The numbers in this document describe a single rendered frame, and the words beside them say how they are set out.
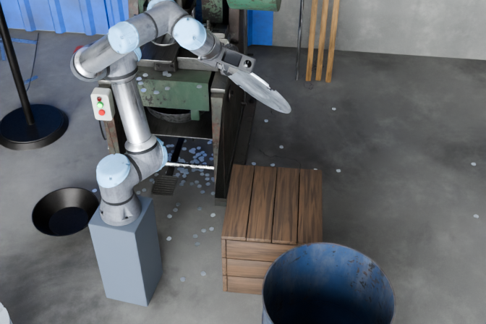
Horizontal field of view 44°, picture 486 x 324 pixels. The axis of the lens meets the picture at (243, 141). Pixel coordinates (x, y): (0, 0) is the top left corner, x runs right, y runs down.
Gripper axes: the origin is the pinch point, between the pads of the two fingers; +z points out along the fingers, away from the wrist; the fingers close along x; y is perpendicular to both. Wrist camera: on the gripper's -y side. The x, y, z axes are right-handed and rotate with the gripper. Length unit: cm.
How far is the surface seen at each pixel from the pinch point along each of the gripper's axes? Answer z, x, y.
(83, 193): 72, 67, 85
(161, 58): 37, 0, 48
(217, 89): 53, 3, 29
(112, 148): 64, 42, 73
